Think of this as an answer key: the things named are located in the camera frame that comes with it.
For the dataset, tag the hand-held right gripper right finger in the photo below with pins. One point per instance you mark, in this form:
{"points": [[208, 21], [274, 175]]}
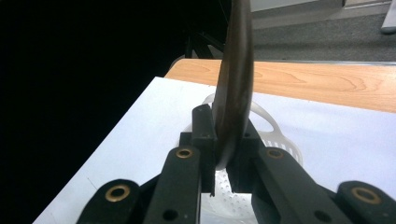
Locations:
{"points": [[246, 155]]}

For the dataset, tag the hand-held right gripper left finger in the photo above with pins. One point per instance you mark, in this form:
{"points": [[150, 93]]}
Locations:
{"points": [[203, 133]]}

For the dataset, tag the white table mat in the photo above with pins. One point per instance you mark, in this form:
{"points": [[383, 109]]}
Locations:
{"points": [[327, 143]]}

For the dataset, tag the black stand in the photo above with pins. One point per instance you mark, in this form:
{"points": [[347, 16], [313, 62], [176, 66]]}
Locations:
{"points": [[202, 45]]}

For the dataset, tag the white metal stand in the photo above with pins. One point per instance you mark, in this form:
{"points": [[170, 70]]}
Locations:
{"points": [[389, 18]]}

